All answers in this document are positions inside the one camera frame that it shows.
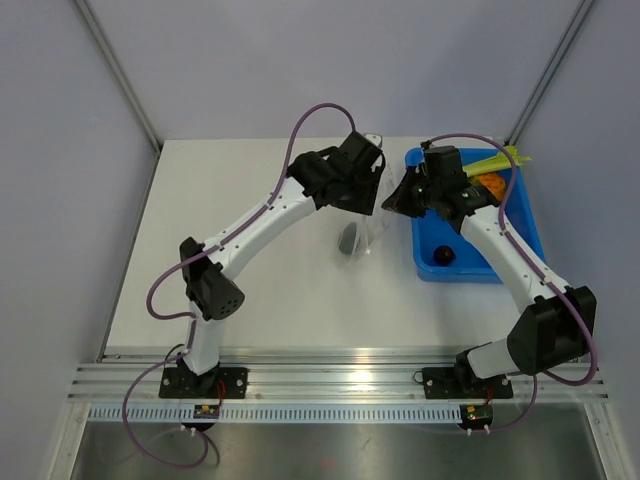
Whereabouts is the white slotted cable duct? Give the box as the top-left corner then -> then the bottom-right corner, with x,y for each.
89,403 -> 461,424

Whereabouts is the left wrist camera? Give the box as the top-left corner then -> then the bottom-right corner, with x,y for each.
364,133 -> 383,148

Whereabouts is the right aluminium frame post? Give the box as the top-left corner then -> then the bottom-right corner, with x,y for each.
504,0 -> 599,146

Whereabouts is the aluminium mounting rail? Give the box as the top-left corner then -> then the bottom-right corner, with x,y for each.
65,349 -> 609,404

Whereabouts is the right small circuit board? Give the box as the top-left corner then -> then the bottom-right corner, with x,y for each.
460,404 -> 494,429

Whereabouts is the aluminium frame post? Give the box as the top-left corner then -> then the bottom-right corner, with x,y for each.
504,0 -> 599,146
71,0 -> 164,157

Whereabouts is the left aluminium frame post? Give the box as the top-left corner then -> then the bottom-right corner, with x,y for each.
71,0 -> 164,157

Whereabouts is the purple cable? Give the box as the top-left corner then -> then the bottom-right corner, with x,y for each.
422,132 -> 600,435
121,102 -> 357,470

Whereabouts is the small circuit board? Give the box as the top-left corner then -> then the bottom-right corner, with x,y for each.
460,404 -> 494,429
193,405 -> 220,419

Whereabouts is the green white leek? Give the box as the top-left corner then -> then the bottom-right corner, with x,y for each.
463,146 -> 532,176

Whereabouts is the blue plastic bin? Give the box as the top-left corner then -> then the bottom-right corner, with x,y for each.
411,174 -> 544,284

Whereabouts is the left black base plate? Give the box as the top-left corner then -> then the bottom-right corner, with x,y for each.
159,366 -> 249,400

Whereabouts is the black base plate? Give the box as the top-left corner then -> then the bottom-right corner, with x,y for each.
159,366 -> 249,400
412,367 -> 514,401

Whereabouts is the dark green avocado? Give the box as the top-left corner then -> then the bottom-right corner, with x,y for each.
338,222 -> 360,256

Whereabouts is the clear zip top bag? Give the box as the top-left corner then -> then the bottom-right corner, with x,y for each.
332,164 -> 395,268

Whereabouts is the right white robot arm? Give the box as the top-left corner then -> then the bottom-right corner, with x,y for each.
382,141 -> 598,396

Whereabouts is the left small circuit board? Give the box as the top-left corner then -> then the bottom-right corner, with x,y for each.
193,405 -> 220,419

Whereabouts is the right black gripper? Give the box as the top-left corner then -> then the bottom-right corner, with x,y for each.
383,166 -> 441,219

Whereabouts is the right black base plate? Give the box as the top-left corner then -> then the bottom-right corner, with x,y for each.
412,367 -> 514,401

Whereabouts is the toy pineapple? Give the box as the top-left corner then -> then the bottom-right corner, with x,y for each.
470,172 -> 507,201

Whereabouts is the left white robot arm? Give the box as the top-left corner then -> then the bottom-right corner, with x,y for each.
180,132 -> 386,398

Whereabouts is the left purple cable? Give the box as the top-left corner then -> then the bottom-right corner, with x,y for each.
121,102 -> 357,470

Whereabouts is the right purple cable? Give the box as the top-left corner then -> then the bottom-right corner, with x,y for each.
422,132 -> 600,435

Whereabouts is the dark purple plum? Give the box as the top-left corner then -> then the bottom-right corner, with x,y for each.
433,245 -> 456,267

